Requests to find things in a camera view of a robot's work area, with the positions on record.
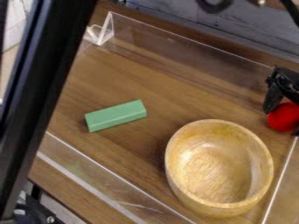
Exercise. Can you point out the black metal bracket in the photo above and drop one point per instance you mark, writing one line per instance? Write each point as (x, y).
(31, 212)

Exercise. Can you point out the clear acrylic tray walls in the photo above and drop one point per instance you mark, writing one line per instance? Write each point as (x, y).
(106, 174)

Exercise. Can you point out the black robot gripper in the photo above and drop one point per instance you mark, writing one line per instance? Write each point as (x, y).
(282, 85)

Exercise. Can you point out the red fuzzy ball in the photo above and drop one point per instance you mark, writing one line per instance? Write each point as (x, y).
(284, 119)

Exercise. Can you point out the wooden bowl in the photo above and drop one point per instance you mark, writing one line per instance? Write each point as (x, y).
(219, 167)

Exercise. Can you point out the green rectangular block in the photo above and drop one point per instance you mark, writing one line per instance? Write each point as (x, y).
(110, 117)

